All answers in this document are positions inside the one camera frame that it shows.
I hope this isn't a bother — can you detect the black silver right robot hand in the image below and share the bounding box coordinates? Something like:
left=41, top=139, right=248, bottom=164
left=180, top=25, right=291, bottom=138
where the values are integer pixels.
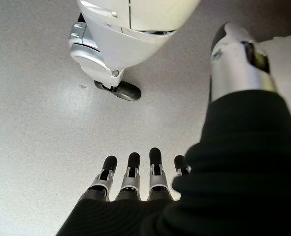
left=56, top=22, right=291, bottom=236

